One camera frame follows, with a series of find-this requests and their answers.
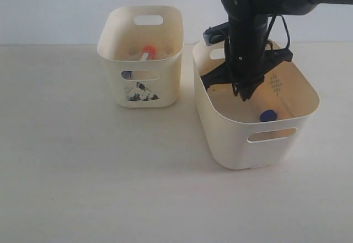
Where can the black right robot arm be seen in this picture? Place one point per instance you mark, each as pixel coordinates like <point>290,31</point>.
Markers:
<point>240,10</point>

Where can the orange-capped tube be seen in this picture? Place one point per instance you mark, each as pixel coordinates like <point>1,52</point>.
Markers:
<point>148,53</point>

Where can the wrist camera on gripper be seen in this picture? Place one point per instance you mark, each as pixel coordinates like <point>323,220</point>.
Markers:
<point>216,34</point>

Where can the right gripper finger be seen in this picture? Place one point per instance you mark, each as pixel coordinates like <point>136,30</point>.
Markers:
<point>253,74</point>
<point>218,76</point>

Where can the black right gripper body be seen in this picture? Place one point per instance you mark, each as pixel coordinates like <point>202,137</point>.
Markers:
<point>246,49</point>

